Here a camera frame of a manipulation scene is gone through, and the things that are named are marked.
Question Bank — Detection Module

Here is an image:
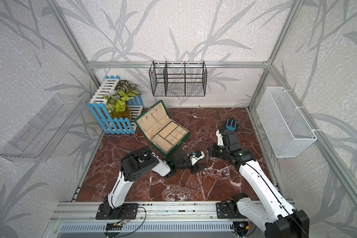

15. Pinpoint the green jewelry box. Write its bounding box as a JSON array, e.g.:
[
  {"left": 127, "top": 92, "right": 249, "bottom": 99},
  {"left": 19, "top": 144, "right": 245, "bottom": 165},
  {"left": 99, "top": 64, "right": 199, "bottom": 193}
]
[{"left": 134, "top": 100, "right": 190, "bottom": 158}]

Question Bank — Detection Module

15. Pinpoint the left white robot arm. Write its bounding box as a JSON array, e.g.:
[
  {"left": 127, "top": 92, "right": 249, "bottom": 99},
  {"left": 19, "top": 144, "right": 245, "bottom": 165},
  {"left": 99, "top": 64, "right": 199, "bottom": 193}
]
[{"left": 103, "top": 146, "right": 206, "bottom": 214}]

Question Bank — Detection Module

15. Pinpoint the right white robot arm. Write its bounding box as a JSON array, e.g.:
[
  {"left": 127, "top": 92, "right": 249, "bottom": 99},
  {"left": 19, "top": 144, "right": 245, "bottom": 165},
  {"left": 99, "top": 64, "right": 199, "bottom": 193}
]
[{"left": 208, "top": 131, "right": 309, "bottom": 238}]

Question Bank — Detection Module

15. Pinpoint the white mesh basket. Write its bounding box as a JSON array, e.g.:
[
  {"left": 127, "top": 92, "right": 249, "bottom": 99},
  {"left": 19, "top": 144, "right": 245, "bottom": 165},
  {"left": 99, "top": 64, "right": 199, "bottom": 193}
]
[{"left": 257, "top": 87, "right": 317, "bottom": 158}]

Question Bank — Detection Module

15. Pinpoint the blue white picket fence planter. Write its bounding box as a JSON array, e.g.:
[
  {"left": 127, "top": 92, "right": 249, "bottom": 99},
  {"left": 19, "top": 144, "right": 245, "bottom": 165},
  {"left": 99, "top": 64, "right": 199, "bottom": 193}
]
[{"left": 86, "top": 75, "right": 144, "bottom": 134}]

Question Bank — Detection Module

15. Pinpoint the green artificial plant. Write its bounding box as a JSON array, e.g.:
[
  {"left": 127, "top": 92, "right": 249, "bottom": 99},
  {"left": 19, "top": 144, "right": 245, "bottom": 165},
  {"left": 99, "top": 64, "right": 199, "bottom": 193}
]
[{"left": 102, "top": 80, "right": 141, "bottom": 118}]

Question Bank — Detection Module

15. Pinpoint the clear acrylic shelf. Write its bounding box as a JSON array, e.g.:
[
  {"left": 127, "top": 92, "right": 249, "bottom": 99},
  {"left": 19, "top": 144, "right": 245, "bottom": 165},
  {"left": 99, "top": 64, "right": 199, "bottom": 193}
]
[{"left": 0, "top": 93, "right": 85, "bottom": 163}]

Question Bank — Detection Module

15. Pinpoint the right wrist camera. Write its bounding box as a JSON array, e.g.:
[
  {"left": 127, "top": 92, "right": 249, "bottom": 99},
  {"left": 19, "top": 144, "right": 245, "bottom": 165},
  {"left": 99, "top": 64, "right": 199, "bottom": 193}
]
[{"left": 216, "top": 130, "right": 224, "bottom": 146}]

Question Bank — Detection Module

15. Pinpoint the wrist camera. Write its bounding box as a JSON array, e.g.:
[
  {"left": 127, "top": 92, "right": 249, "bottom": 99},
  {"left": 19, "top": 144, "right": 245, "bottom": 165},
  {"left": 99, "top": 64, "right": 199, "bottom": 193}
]
[
  {"left": 216, "top": 130, "right": 224, "bottom": 146},
  {"left": 190, "top": 150, "right": 205, "bottom": 166}
]

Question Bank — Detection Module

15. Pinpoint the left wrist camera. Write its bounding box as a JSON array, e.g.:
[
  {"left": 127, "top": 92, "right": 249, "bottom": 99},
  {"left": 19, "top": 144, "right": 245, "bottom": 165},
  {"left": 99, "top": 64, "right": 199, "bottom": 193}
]
[{"left": 190, "top": 150, "right": 205, "bottom": 166}]

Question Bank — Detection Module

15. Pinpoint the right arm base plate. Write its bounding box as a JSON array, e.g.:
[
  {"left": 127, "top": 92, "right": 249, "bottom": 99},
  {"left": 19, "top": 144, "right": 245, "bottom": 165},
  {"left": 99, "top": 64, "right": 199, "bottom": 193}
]
[{"left": 216, "top": 201, "right": 243, "bottom": 219}]

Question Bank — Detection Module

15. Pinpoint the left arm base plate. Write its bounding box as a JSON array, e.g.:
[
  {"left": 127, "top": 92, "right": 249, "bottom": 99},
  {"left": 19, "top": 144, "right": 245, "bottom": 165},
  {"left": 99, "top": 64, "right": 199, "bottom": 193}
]
[{"left": 95, "top": 203, "right": 138, "bottom": 220}]

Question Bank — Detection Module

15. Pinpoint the black wire basket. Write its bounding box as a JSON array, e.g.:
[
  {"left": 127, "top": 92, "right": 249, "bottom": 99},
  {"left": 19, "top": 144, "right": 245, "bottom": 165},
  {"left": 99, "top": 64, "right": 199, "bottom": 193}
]
[{"left": 149, "top": 61, "right": 208, "bottom": 97}]

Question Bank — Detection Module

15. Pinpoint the aluminium front rail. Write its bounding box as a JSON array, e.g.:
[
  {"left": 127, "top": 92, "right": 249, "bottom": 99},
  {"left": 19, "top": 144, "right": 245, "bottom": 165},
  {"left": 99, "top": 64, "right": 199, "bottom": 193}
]
[{"left": 49, "top": 201, "right": 301, "bottom": 224}]

